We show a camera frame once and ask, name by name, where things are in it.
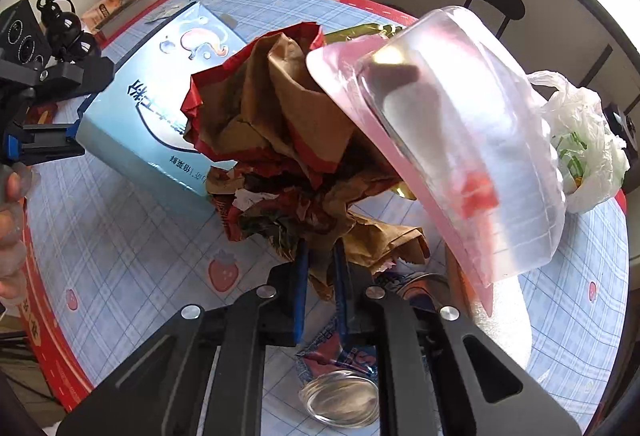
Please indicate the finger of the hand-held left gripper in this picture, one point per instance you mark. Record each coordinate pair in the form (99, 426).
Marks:
(45, 143)
(75, 74)

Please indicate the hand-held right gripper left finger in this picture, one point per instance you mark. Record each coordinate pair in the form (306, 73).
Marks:
(301, 286)

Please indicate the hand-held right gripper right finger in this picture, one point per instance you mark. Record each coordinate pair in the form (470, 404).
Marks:
(342, 286)

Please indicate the brown paper bag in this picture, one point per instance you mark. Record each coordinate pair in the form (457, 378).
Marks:
(280, 115)

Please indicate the clear plastic food container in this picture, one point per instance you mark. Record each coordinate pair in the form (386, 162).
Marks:
(475, 125)

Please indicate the white plastic bag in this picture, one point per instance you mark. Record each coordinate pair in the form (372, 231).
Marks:
(590, 115)

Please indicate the person's left hand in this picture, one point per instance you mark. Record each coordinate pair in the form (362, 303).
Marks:
(11, 226)

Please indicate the crushed blue red can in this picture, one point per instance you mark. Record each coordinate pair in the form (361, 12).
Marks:
(335, 356)

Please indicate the pale snack packet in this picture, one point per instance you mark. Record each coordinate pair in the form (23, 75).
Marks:
(112, 5)

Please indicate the light blue carton box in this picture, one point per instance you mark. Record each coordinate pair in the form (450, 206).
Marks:
(145, 115)

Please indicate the small clear plastic wrapper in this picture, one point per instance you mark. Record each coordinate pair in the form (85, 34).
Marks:
(167, 11)

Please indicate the black round-back chair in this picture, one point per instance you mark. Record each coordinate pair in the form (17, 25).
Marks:
(492, 0)

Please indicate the black folding rack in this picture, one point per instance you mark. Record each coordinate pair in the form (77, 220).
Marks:
(597, 63)

